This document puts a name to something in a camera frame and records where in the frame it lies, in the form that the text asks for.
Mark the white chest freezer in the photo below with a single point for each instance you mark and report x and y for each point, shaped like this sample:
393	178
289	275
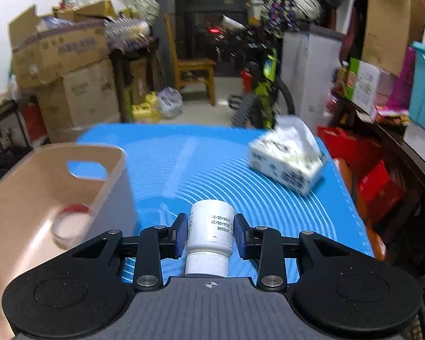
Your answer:
309	61

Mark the green white product box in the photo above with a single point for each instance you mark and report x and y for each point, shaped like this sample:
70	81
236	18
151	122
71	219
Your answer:
361	84

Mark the white tissue pack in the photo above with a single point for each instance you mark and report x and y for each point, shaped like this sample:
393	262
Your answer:
288	154

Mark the blue silicone baking mat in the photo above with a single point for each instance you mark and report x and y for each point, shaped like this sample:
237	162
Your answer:
171	167

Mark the open top cardboard box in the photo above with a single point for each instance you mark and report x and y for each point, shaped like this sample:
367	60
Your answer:
44	48

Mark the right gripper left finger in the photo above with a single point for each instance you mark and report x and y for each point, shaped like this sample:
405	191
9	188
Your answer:
154	245

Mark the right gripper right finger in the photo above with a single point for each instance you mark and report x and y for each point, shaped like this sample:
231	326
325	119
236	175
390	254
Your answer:
264	245

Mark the knotted clear plastic bag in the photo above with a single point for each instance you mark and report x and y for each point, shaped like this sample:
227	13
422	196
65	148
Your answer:
170	103

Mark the beige plastic storage bin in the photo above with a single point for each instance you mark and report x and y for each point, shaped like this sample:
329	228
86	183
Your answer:
40	185

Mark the red gift box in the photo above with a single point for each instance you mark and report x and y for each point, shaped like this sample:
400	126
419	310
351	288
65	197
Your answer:
377	194

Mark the white pill bottle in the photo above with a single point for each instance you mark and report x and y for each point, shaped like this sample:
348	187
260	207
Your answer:
209	243

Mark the black green bicycle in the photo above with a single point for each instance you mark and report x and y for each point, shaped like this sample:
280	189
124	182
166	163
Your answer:
256	107

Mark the large stacked cardboard box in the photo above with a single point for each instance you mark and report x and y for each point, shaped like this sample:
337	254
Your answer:
79	100

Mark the yellow oil jug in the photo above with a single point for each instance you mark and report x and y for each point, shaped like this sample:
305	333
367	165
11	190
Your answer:
149	111

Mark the wooden chair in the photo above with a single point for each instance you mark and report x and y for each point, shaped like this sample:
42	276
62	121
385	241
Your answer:
190	71

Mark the white double-sided tape roll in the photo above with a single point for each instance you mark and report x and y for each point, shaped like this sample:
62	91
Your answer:
70	224

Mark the tall brown cardboard box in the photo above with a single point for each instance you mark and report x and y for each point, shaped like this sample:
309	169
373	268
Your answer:
391	27

